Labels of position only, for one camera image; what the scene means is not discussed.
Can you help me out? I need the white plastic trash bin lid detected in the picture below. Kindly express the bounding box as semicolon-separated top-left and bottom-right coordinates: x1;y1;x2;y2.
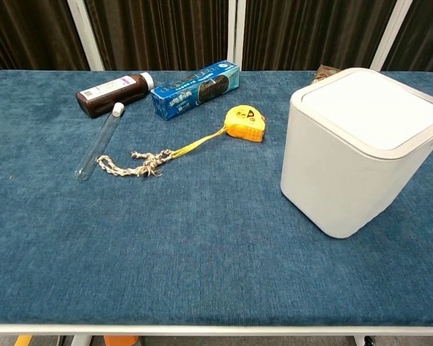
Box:
302;71;433;151

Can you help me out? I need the white plastic bin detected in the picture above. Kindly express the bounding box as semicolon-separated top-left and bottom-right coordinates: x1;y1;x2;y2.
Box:
280;67;433;239

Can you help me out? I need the yellow tape measure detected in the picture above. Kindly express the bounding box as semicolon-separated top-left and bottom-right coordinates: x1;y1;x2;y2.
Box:
171;105;268;159

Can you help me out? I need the blue table cloth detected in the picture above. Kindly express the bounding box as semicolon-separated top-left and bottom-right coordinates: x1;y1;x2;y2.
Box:
0;69;433;327

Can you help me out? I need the blue cookie box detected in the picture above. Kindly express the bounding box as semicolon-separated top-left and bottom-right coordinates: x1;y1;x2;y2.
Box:
150;60;241;122

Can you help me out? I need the clear test tube white cap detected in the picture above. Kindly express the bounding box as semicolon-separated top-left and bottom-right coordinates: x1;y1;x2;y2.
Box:
74;102;126;182

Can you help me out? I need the brown medicine bottle white cap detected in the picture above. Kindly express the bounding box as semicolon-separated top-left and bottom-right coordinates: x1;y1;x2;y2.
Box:
74;71;155;119

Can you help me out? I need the crumpled brown snack wrapper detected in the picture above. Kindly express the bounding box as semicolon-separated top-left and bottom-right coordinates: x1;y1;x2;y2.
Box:
312;64;344;85

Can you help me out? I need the dark brown curtain panel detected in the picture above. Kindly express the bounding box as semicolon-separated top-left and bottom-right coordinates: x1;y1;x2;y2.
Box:
84;0;235;71
381;0;433;74
241;0;398;72
0;0;90;77

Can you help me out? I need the orange plastic object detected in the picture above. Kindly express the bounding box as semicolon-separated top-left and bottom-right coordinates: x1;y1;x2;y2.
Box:
104;335;140;346

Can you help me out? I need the braided beige rope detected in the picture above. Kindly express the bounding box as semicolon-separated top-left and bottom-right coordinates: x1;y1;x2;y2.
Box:
95;148;175;179

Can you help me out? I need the white partition post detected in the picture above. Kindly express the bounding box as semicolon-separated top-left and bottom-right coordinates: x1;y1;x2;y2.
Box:
66;0;105;71
369;0;415;71
227;0;247;71

